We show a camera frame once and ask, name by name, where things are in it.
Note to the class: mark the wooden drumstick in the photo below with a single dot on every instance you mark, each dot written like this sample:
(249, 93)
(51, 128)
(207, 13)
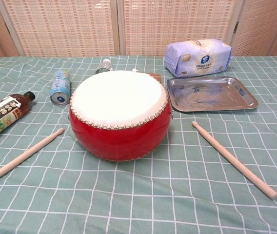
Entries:
(231, 156)
(24, 157)

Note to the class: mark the stainless steel tray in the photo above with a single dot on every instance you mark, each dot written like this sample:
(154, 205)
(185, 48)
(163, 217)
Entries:
(209, 95)

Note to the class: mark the red and white drum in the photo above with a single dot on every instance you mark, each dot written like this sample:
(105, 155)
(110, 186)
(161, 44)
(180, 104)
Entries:
(119, 97)

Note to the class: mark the purple tissue pack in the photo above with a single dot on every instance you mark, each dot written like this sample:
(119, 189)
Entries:
(197, 58)

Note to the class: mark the green checked tablecloth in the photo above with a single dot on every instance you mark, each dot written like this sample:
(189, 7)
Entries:
(177, 195)

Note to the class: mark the clear water bottle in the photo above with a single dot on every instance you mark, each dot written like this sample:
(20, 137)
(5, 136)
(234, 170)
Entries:
(104, 65)

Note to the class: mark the light blue drink can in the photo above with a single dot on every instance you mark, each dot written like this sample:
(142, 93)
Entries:
(60, 85)

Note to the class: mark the bamboo folding screen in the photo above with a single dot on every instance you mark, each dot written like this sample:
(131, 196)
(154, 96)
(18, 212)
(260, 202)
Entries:
(63, 26)

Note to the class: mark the brown tea bottle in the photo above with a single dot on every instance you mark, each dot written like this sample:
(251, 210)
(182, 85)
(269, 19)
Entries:
(2, 117)

